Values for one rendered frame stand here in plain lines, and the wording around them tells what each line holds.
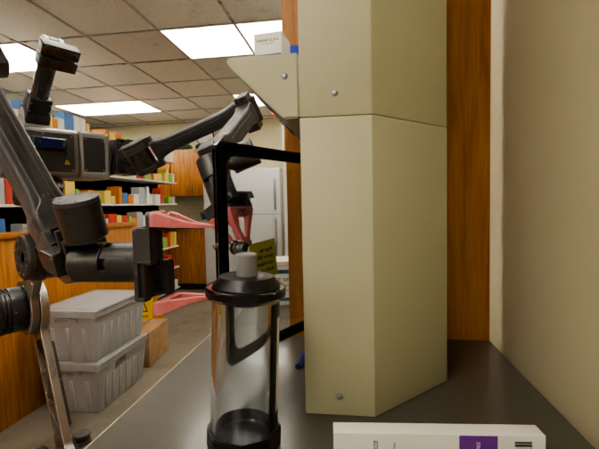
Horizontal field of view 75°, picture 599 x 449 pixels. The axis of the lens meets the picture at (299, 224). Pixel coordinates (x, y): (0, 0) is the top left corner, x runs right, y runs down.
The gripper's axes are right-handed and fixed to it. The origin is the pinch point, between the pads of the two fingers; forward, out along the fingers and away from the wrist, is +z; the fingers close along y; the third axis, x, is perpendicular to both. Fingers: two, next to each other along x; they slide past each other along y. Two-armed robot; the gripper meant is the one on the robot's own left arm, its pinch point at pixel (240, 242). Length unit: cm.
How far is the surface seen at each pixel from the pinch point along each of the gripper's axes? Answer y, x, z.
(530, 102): -54, -35, -3
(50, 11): 157, -65, -238
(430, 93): -42.2, -13.0, -8.4
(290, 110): -27.0, 7.2, -11.5
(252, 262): -18.8, 18.2, 9.2
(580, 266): -48, -19, 27
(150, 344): 246, -116, -8
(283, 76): -28.7, 7.7, -16.4
